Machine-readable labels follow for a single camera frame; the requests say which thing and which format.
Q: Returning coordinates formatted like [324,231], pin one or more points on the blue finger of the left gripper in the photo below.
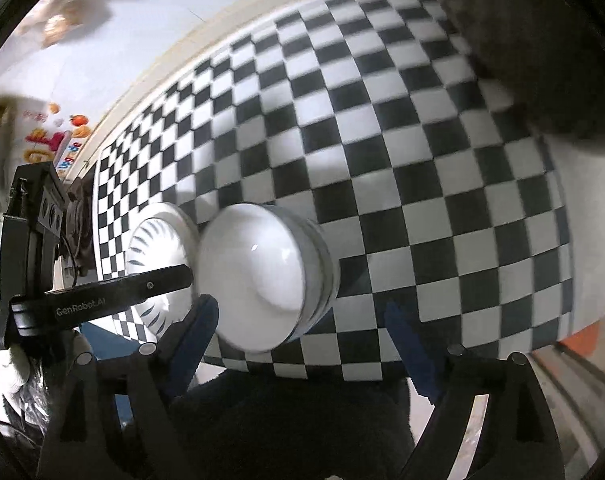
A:
[68,308]

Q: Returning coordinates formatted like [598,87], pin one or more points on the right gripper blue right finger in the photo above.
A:
[424,353]

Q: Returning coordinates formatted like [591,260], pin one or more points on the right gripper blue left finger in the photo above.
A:
[183,346]

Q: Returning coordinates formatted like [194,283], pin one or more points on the white plate blue leaf pattern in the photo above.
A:
[153,246]

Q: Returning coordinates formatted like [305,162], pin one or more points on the white bowl blue hearts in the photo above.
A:
[263,272]

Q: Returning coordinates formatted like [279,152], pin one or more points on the white plate pink floral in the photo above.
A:
[185,229]

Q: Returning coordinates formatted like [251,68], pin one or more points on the white bowl rose pattern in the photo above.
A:
[321,272]

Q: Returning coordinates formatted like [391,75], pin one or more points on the black gas stove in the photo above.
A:
[77,242]

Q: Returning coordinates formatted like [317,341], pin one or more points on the clear plastic bag of eggs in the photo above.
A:
[54,20]

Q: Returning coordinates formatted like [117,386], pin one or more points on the black white checkered mat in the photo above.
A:
[371,118]

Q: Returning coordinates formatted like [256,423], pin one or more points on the brown rice cooker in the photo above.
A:
[546,53]

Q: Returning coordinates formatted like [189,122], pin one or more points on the colourful wall sticker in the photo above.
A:
[48,132]

